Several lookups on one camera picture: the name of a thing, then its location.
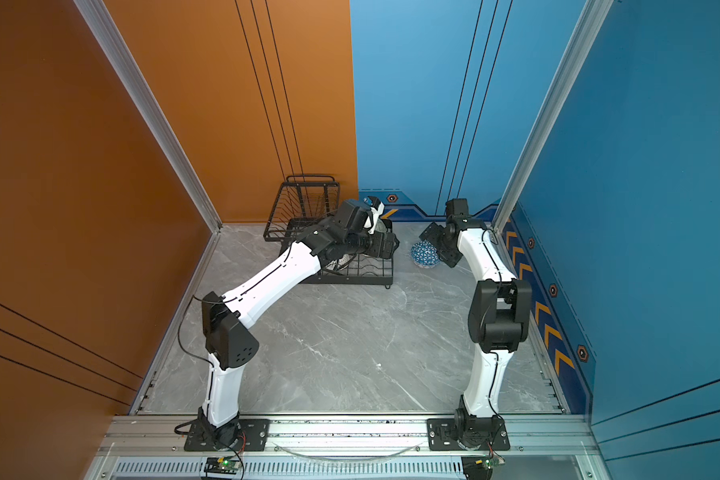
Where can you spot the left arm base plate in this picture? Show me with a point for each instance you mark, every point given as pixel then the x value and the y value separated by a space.
pixel 240 435

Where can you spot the black wire dish rack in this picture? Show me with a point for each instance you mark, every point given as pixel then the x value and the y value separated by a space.
pixel 303 212

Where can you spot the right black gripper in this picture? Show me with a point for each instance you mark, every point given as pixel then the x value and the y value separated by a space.
pixel 449 259

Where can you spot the left green circuit board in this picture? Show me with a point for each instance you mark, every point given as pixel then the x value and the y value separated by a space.
pixel 223 468

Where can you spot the right green circuit board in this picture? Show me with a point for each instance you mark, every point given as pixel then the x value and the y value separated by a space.
pixel 491 461

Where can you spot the green patterned bowl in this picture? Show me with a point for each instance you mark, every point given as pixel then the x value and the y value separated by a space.
pixel 381 227

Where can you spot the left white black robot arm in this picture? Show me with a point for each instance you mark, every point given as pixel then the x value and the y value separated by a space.
pixel 227 318

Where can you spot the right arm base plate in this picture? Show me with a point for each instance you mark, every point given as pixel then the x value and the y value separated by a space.
pixel 481 434

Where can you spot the aluminium front rail frame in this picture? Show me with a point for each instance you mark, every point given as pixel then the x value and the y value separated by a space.
pixel 351 446

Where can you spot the dark blue patterned bowl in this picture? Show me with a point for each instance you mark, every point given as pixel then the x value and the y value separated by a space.
pixel 424 254

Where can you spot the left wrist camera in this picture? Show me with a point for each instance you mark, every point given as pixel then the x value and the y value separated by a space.
pixel 356 216

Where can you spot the green circuit board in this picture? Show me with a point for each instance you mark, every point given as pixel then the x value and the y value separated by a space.
pixel 491 461
pixel 223 468

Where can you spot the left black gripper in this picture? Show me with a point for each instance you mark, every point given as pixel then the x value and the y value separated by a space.
pixel 389 248

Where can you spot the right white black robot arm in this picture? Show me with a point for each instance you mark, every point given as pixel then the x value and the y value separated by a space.
pixel 497 324

